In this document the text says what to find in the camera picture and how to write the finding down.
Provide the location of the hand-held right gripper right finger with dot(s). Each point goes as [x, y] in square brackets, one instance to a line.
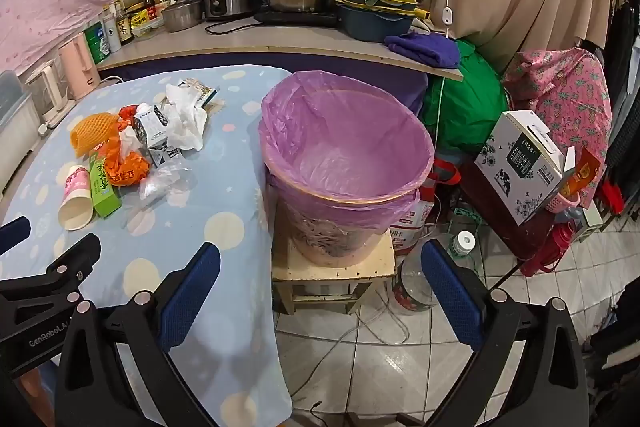
[452, 302]

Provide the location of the white cardboard carry box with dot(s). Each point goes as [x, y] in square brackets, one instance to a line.
[520, 172]

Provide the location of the white electric kettle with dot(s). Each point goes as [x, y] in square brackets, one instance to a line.
[47, 92]

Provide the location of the large clear plastic bottle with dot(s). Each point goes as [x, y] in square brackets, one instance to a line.
[415, 282]

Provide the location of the wooden counter board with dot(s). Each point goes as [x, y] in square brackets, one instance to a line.
[280, 44]

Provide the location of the blue dotted table cover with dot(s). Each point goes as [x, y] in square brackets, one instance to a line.
[200, 187]

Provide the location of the pink plastic basket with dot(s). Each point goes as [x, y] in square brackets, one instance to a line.
[565, 203]

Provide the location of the dark sauce bottle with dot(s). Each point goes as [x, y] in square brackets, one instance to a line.
[125, 27]

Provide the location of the white plastic container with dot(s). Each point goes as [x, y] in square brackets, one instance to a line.
[17, 127]

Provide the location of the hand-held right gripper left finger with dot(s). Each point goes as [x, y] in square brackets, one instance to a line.
[187, 302]

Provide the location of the small steel pot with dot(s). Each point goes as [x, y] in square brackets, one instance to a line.
[181, 14]

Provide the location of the dark hanging clothes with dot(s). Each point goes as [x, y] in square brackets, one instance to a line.
[622, 52]

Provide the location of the white red printed sack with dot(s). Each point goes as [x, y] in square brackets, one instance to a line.
[412, 222]

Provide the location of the bin with purple liner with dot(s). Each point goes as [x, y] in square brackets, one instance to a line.
[350, 147]

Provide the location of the red thermos flask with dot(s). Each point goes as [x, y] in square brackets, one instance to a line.
[547, 252]

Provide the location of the green cardboard box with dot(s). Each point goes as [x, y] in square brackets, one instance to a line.
[105, 189]

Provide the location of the clear plastic bag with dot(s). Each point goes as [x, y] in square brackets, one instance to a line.
[155, 187]

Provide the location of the crumpled red wrapper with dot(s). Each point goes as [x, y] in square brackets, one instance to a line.
[127, 112]

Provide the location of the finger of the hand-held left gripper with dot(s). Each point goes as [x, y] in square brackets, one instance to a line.
[14, 236]
[75, 259]

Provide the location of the pink electric kettle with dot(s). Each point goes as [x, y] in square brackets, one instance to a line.
[77, 67]

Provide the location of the white tissue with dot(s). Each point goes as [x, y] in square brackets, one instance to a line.
[185, 122]

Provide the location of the green bag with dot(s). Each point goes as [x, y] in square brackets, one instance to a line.
[470, 107]

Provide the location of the orange foam fruit net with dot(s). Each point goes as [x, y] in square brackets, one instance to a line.
[92, 134]

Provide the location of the white milk carton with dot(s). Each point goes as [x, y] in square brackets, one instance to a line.
[152, 132]

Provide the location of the dark blue basin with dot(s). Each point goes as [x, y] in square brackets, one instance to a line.
[372, 27]

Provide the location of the pink pineapple print cloth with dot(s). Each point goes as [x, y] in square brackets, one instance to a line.
[565, 97]

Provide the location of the pink printed paper cup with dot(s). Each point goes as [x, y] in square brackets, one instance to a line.
[76, 199]

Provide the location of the yellow food packet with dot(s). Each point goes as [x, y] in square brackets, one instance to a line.
[145, 19]

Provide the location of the small wooden stool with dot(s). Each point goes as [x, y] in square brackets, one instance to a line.
[330, 271]

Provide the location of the blue white snack packet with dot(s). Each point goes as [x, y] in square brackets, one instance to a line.
[202, 92]

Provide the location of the purple towel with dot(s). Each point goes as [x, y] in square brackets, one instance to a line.
[425, 49]

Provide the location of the black induction cooker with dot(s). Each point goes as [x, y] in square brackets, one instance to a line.
[295, 19]

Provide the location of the white bottle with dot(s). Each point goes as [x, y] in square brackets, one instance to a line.
[112, 34]

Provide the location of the orange red packet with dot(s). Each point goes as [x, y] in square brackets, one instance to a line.
[584, 169]

